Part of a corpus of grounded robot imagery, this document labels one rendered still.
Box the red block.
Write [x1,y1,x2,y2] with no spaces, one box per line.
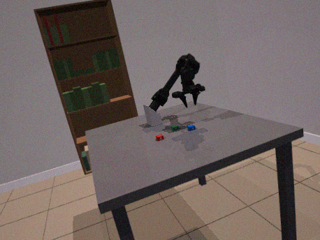
[156,135,163,141]

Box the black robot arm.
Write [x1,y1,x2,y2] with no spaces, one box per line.
[149,53,201,112]

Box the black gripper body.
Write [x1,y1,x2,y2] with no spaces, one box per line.
[172,80,205,98]

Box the green block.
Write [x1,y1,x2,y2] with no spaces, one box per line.
[171,125,179,131]

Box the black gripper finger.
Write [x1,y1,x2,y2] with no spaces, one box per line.
[180,96,187,107]
[192,92,200,105]

